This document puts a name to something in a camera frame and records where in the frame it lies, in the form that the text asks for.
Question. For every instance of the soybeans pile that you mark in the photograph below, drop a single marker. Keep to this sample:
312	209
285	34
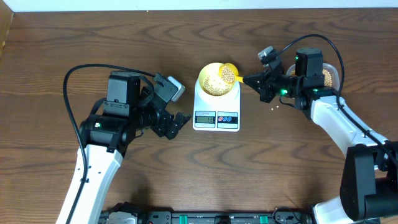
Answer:
314	82

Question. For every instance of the soybeans in bowl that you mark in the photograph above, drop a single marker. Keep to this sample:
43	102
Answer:
215	86

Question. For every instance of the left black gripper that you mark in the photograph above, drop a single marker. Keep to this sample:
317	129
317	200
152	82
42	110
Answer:
165	122

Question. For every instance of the yellow measuring scoop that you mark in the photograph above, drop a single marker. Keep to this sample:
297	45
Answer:
229	73

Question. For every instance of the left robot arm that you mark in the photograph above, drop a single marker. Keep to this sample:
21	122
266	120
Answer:
132	105

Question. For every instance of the pale yellow bowl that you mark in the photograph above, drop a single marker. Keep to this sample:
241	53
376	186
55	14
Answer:
210	69

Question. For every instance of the white digital kitchen scale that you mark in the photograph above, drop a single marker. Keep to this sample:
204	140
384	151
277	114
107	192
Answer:
217	113

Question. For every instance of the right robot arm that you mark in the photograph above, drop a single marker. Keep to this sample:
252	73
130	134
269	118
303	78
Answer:
368	189

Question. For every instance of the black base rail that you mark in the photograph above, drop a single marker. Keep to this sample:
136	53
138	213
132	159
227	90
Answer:
126	212

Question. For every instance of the clear plastic container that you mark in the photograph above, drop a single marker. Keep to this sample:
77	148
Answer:
315	75

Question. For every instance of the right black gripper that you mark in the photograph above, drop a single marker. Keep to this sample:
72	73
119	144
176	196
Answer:
264	88

